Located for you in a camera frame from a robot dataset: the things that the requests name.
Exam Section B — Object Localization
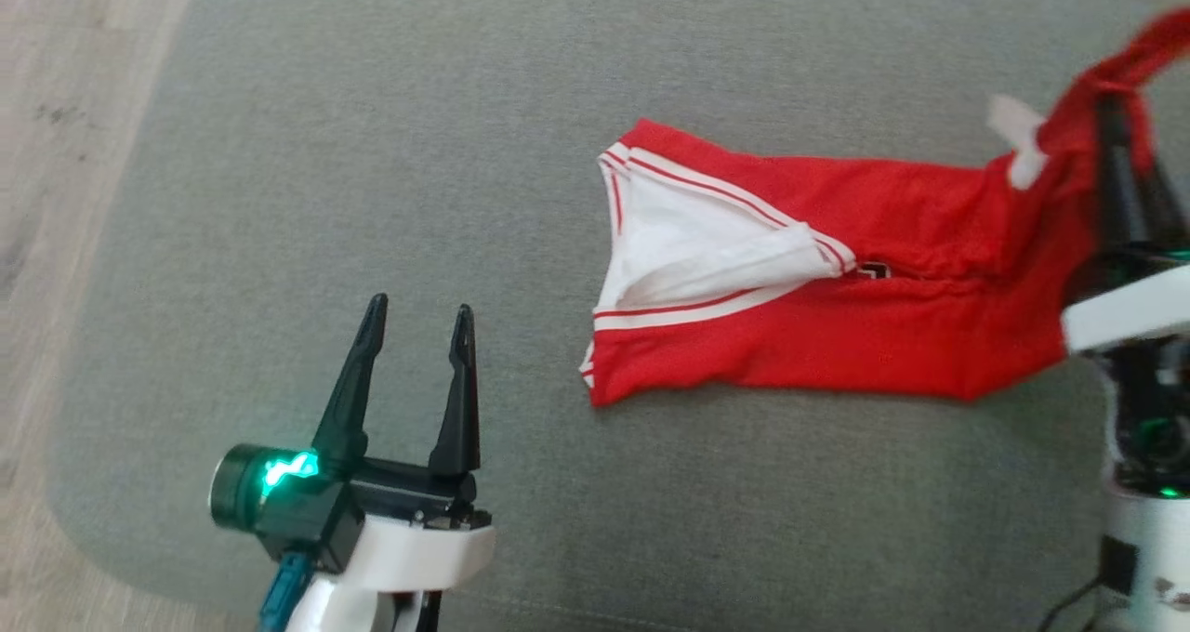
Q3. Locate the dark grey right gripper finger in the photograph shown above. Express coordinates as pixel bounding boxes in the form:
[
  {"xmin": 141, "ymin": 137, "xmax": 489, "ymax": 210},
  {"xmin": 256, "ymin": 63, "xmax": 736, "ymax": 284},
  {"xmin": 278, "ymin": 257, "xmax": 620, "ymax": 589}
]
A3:
[
  {"xmin": 1142, "ymin": 135, "xmax": 1190, "ymax": 250},
  {"xmin": 1093, "ymin": 91, "xmax": 1144, "ymax": 254}
]

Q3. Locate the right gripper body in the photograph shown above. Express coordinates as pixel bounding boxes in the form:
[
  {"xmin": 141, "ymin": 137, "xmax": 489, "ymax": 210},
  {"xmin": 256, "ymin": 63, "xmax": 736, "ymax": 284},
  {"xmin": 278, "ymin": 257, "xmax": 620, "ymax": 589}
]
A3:
[{"xmin": 1060, "ymin": 240, "xmax": 1190, "ymax": 356}]

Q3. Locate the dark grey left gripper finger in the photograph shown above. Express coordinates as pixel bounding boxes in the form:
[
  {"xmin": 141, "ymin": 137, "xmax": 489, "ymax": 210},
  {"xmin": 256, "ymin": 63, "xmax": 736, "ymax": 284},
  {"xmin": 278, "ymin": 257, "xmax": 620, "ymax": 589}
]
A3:
[
  {"xmin": 427, "ymin": 304, "xmax": 483, "ymax": 481},
  {"xmin": 311, "ymin": 293, "xmax": 390, "ymax": 477}
]

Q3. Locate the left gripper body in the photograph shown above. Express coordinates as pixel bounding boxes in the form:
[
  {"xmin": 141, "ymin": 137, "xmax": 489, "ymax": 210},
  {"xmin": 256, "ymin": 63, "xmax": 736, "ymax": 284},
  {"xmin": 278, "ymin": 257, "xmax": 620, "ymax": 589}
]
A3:
[{"xmin": 279, "ymin": 455, "xmax": 496, "ymax": 632}]

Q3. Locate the red and white shirt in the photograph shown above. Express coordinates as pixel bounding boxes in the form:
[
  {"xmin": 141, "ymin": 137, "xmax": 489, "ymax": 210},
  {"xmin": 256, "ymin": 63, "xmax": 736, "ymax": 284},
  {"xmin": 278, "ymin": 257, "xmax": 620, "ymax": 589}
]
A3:
[{"xmin": 578, "ymin": 7, "xmax": 1190, "ymax": 406}]

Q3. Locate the thin black cable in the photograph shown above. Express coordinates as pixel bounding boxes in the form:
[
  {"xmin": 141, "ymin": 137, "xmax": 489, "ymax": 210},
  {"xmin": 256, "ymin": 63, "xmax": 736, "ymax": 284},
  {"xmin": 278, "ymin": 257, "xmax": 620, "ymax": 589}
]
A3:
[{"xmin": 1035, "ymin": 576, "xmax": 1117, "ymax": 632}]

